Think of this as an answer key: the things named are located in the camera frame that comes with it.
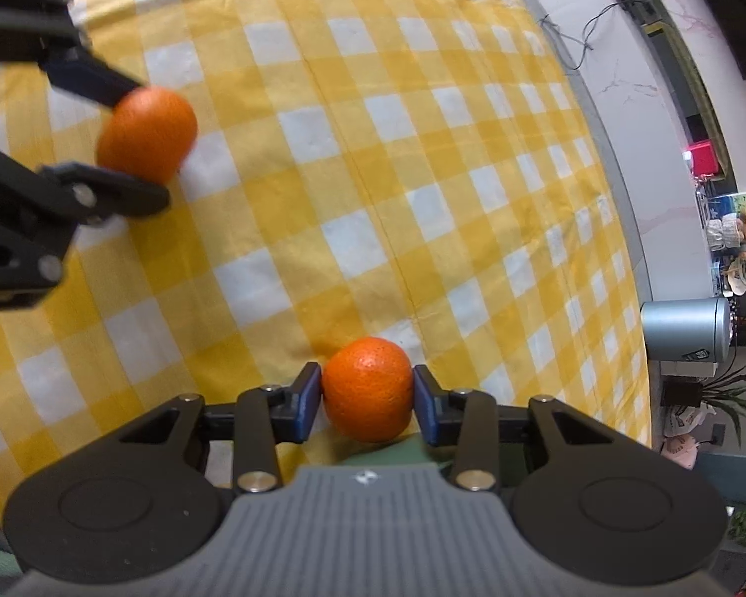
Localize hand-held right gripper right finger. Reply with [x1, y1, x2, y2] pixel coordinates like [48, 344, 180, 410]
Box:
[412, 364, 651, 491]

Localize white plastic bag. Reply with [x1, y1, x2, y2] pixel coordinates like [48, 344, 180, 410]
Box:
[662, 403, 716, 439]

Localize orange mandarin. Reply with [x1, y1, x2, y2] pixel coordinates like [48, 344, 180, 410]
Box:
[96, 86, 198, 186]
[321, 336, 414, 444]

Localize black power cable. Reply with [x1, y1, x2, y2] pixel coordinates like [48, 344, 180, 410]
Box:
[538, 3, 626, 69]

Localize pink pig heater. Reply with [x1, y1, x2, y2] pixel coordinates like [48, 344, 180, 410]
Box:
[659, 435, 700, 470]

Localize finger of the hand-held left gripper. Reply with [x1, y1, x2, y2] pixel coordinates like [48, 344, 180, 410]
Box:
[0, 133, 172, 310]
[0, 0, 149, 114]

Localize red box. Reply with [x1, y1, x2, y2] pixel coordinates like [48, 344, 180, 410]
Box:
[685, 142, 720, 178]

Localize blue picture board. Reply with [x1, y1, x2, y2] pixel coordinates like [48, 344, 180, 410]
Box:
[699, 192, 746, 218]

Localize silver trash can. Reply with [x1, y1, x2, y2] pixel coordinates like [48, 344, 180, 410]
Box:
[640, 297, 733, 363]

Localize tall-leaf plant in black pot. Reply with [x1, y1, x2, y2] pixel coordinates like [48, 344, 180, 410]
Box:
[662, 332, 746, 455]

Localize white woven basket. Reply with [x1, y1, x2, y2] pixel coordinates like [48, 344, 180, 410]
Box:
[705, 214, 744, 251]

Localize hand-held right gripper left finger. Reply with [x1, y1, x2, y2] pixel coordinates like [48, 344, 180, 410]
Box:
[108, 361, 323, 492]

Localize yellow checkered tablecloth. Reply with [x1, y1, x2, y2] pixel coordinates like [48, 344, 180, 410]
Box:
[0, 0, 653, 529]

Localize white marble television cabinet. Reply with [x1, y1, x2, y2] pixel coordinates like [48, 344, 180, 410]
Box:
[491, 0, 741, 387]

